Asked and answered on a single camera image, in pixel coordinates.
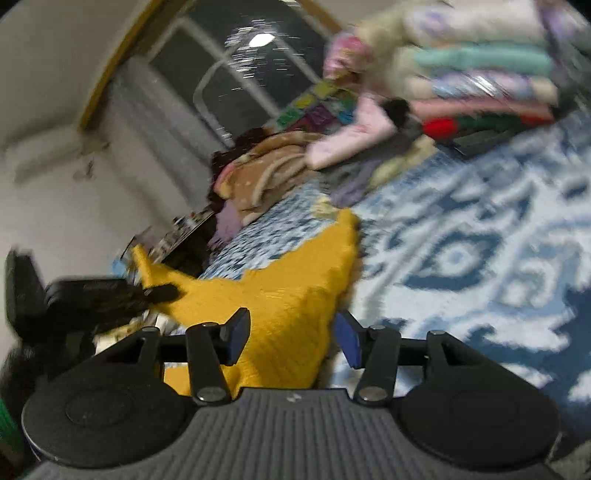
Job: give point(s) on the cluttered dark side table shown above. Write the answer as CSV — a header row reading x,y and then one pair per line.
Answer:
x,y
185,247

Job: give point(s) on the pink top folded garment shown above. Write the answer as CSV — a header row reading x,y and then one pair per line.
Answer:
x,y
371,125

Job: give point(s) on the grey sheer curtain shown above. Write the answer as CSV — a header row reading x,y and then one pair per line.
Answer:
x,y
160,148

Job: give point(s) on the white metal bed frame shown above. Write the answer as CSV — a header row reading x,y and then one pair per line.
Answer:
x,y
253,78

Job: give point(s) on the yellow knit sweater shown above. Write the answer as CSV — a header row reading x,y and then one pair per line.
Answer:
x,y
291,303

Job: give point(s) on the grey purple folded clothes stack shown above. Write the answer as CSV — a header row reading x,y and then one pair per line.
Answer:
x,y
352,180

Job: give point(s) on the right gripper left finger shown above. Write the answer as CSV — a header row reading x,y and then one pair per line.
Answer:
x,y
205,348

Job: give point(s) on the colourful folded clothes stack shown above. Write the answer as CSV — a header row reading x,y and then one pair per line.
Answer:
x,y
478,73

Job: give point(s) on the colourful alphabet foam mat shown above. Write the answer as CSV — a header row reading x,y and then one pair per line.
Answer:
x,y
322,108

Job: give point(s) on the beige pink quilt heap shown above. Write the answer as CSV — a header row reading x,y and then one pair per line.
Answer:
x,y
361,57

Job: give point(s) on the wall air conditioner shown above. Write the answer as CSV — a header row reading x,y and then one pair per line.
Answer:
x,y
35,154

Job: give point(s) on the purple garment by blanket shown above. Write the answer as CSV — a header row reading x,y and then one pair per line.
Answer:
x,y
228,225

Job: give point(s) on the brown dotted fleece blanket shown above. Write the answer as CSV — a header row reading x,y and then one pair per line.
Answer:
x,y
265,174

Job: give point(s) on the blue white patterned bedsheet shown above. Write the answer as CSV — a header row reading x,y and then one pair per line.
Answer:
x,y
495,251

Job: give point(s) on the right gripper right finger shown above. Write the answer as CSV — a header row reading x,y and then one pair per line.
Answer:
x,y
379,352

